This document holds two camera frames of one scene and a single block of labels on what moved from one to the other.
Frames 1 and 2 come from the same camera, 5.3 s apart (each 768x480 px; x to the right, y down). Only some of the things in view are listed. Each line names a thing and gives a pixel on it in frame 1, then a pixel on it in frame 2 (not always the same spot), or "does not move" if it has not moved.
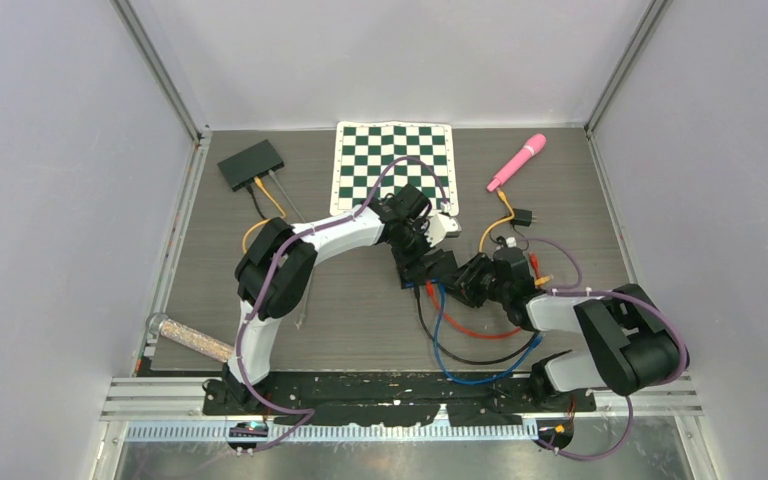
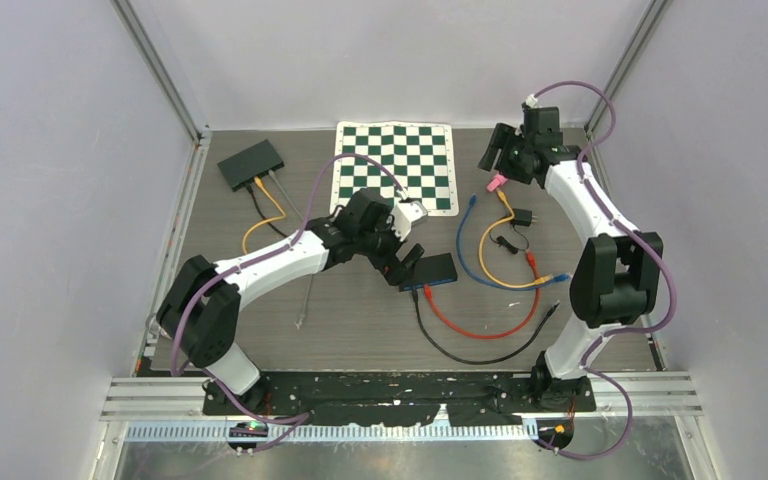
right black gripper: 466,284 -> 503,137
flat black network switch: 250,163 does not move
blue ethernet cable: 465,381 -> 560,278
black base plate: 401,399 does not move
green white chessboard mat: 363,148 does not move
